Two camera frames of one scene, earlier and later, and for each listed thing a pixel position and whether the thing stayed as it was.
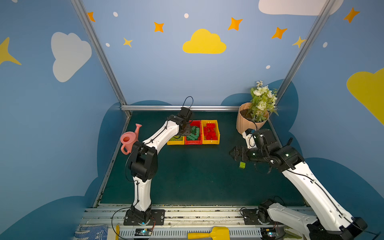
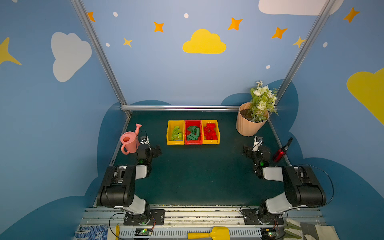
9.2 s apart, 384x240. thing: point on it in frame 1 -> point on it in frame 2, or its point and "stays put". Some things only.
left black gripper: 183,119 -> 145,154
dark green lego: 192,137 stays put
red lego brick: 211,126 stays put
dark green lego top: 194,129 stays put
